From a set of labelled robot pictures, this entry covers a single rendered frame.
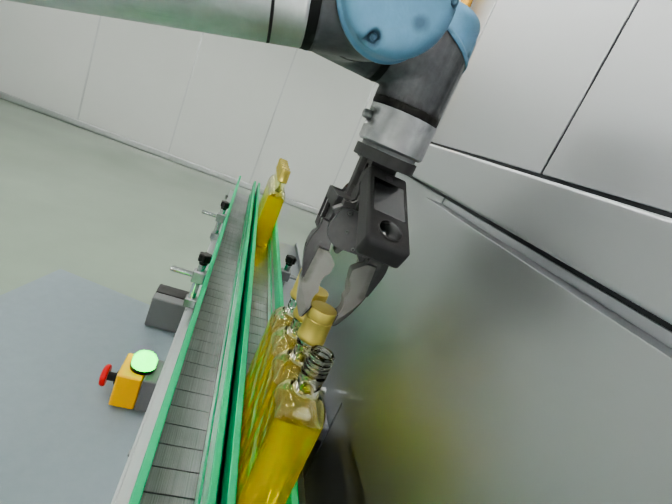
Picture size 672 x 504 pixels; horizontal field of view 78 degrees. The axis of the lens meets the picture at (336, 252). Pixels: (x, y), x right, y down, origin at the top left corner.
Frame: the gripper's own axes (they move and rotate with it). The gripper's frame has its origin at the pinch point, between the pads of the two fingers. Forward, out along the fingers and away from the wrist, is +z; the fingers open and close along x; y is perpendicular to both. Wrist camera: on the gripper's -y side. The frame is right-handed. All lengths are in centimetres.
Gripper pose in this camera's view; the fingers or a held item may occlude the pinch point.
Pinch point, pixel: (321, 314)
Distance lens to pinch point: 49.9
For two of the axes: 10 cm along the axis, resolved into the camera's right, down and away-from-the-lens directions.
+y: -1.6, -3.5, 9.2
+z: -3.9, 8.8, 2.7
